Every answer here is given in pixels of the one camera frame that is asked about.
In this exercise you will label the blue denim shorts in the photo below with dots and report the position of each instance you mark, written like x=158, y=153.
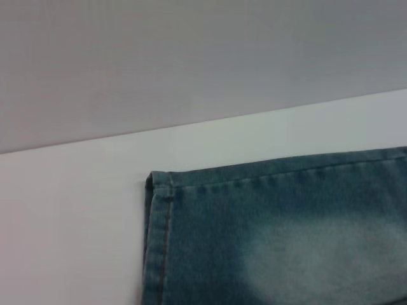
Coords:
x=286, y=238

